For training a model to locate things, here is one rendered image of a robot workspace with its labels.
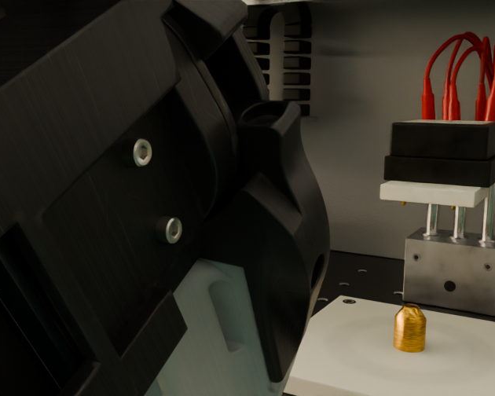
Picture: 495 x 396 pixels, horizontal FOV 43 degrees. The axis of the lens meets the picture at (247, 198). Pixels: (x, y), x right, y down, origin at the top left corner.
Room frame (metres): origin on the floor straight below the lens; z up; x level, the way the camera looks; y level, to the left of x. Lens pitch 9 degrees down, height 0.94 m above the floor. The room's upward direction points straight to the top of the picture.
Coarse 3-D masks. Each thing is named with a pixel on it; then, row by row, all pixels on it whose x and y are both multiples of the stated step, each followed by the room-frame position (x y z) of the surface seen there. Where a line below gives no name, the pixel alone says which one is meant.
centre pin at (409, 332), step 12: (408, 312) 0.37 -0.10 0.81; (420, 312) 0.37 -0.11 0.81; (396, 324) 0.37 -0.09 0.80; (408, 324) 0.36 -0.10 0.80; (420, 324) 0.37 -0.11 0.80; (396, 336) 0.37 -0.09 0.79; (408, 336) 0.36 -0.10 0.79; (420, 336) 0.37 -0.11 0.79; (396, 348) 0.37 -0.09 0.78; (408, 348) 0.36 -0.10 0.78; (420, 348) 0.37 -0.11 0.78
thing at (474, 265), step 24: (408, 240) 0.50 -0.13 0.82; (432, 240) 0.49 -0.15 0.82; (456, 240) 0.49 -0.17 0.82; (480, 240) 0.49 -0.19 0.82; (408, 264) 0.50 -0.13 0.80; (432, 264) 0.49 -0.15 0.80; (456, 264) 0.48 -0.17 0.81; (480, 264) 0.47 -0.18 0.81; (408, 288) 0.49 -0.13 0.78; (432, 288) 0.49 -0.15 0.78; (456, 288) 0.48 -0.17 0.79; (480, 288) 0.47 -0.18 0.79; (480, 312) 0.47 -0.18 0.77
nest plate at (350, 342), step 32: (320, 320) 0.42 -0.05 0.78; (352, 320) 0.42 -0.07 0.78; (384, 320) 0.42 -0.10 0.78; (448, 320) 0.42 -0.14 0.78; (480, 320) 0.42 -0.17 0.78; (320, 352) 0.36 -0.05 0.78; (352, 352) 0.36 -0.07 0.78; (384, 352) 0.36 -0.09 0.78; (448, 352) 0.36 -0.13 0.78; (480, 352) 0.37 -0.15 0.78; (288, 384) 0.33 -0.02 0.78; (320, 384) 0.32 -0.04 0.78; (352, 384) 0.32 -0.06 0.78; (384, 384) 0.32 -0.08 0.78; (416, 384) 0.32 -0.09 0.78; (448, 384) 0.32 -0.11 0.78; (480, 384) 0.32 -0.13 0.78
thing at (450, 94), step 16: (480, 48) 0.50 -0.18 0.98; (432, 64) 0.49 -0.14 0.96; (448, 80) 0.52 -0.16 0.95; (480, 80) 0.50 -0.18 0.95; (432, 96) 0.49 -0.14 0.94; (448, 96) 0.51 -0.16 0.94; (480, 96) 0.50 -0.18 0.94; (432, 112) 0.49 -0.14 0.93; (448, 112) 0.49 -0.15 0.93; (480, 112) 0.49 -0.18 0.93
